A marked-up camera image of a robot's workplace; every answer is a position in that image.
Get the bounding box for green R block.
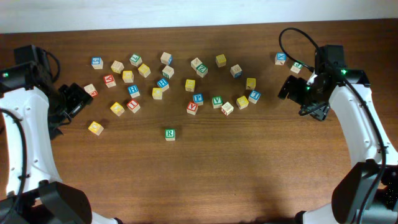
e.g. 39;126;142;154
165;129;176;141

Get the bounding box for yellow S block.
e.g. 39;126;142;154
138;63;150;78
185;79;196;92

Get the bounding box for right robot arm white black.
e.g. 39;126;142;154
278;45;397;223

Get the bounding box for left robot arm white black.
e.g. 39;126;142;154
1;45;121;223

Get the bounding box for wood block red side left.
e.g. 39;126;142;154
84;84;98;97

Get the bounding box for wood block red side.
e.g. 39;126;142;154
221;102;234;116
84;84;98;97

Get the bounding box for green J block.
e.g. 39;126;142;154
290;62;303;74

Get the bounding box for yellow block far lower left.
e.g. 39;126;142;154
88;121;104;136

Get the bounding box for red Y block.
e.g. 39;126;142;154
103;75;116;88

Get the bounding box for blue number five block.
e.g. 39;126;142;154
91;57;103;70

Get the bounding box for blue X block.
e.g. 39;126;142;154
274;52;287;65

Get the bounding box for plain wood block left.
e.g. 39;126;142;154
111;60;124;74

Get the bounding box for blue T block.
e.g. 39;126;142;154
248;90;261;104

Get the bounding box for yellow G block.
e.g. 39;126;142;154
122;70;134;83

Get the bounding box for red I block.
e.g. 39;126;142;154
127;99;141;113

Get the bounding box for blue H block left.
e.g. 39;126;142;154
127;85;140;98

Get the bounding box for blue h block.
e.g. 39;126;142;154
157;78;170;92
127;85;140;98

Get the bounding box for yellow block right upper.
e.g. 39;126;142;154
246;78;256;90

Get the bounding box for yellow block right lower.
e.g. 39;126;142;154
236;96;249;110

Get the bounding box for green L block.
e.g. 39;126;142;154
129;54;142;67

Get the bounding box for wood block blue side right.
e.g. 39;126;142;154
230;64;243;78

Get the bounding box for yellow block centre left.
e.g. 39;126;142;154
152;88;163;100

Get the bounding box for blue H block upper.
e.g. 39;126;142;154
157;78;170;92

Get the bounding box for green V block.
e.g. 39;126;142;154
211;96;223;109

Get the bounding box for yellow block top centre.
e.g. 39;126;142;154
216;54;227;68

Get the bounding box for plain wood block green side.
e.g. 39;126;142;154
162;65;175;79

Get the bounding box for plain wood block blue side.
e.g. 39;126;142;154
160;52;173;65

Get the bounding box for green Z block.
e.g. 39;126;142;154
196;63;208;78

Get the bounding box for blue P block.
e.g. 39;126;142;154
193;93;204;106

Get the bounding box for leaf wood block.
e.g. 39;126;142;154
190;57;202;70

